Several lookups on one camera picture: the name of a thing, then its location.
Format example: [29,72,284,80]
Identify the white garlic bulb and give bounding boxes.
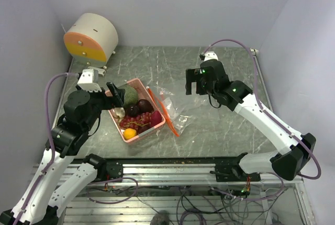
[114,107,126,123]

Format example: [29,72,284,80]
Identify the pink plastic basket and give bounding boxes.
[109,78,165,144]

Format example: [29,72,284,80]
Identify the green netted melon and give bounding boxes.
[119,84,139,108]

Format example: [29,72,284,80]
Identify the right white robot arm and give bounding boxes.
[185,59,316,181]

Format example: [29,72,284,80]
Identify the red grape bunch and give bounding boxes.
[119,112,151,129]

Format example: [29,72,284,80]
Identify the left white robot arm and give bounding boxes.
[1,83,125,224]

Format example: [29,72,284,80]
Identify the tangled black floor cables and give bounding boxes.
[86,177,288,225]

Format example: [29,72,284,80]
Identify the cream cylindrical drawer box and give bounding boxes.
[63,13,118,68]

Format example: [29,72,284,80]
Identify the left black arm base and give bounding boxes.
[83,154,123,183]

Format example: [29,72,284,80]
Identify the orange fruit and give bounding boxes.
[123,128,137,140]

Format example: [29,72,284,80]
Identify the magenta dragon fruit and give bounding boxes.
[150,111,162,127]

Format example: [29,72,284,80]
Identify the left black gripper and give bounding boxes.
[76,81,125,130]

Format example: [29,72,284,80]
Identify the white corner clip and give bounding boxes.
[250,48,259,55]

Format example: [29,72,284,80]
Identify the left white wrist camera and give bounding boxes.
[77,69,102,93]

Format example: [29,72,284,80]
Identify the clear bag orange zipper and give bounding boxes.
[146,86,207,137]

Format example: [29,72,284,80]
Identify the aluminium mounting rail frame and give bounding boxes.
[59,157,316,224]

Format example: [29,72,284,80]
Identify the purple cable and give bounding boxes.
[10,72,79,225]
[201,38,322,179]

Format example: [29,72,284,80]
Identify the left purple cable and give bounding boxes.
[10,72,79,225]

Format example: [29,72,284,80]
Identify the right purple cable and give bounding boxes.
[201,38,322,179]

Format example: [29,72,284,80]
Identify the small white metal bracket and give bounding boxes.
[87,66,106,76]

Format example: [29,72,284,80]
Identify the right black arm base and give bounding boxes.
[210,152,261,182]

